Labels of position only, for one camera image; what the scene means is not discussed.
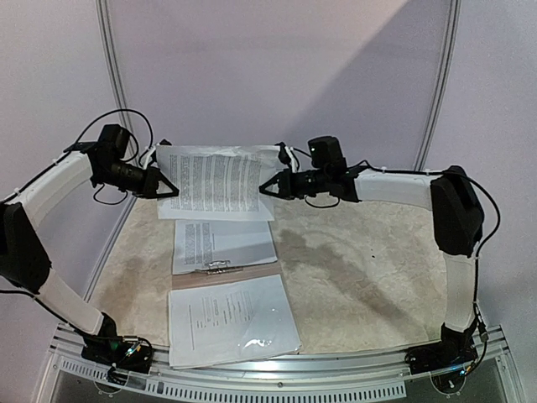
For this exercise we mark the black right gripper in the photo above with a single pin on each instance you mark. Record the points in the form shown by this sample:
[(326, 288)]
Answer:
[(286, 185)]

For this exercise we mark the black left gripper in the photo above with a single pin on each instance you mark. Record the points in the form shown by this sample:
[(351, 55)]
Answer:
[(148, 189)]

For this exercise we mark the white paper stack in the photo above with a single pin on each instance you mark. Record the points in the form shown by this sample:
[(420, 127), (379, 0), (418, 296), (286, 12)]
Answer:
[(218, 183)]

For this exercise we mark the angled printed white sheet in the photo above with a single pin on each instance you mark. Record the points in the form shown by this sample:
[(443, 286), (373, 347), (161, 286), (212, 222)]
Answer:
[(200, 242)]

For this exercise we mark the pink paper folder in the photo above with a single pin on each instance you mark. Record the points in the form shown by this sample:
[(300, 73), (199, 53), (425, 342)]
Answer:
[(224, 276)]

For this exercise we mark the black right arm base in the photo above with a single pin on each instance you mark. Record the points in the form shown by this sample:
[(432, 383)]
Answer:
[(453, 350)]

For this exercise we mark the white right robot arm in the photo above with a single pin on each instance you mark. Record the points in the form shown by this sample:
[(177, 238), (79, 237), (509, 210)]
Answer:
[(372, 257)]

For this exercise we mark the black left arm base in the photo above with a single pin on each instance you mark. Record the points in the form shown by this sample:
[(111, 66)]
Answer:
[(131, 353)]

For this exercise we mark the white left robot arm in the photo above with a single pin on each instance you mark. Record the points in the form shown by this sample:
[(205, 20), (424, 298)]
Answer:
[(25, 219)]

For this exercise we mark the metal folder clip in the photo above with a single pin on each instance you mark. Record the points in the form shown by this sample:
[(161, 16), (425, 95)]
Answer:
[(219, 267)]

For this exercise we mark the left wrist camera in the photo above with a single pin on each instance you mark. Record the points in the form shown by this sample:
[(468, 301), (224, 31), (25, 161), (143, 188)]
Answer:
[(148, 157)]

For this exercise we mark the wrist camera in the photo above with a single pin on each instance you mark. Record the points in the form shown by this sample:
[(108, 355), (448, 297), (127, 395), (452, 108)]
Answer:
[(148, 157), (287, 157)]

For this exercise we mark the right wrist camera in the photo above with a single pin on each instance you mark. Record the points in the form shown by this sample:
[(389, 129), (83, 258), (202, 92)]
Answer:
[(287, 157)]

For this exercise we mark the aluminium frame right post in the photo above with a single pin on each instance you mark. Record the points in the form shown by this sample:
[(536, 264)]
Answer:
[(442, 75)]

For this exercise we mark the aluminium frame post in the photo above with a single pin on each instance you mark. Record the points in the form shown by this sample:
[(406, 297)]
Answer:
[(442, 75), (104, 19)]

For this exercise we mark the aluminium frame left post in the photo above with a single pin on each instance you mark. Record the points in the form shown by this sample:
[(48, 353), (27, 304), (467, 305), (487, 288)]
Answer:
[(104, 19)]

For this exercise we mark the aluminium front rail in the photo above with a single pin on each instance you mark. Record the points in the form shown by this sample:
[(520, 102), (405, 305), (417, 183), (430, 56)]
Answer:
[(374, 376)]

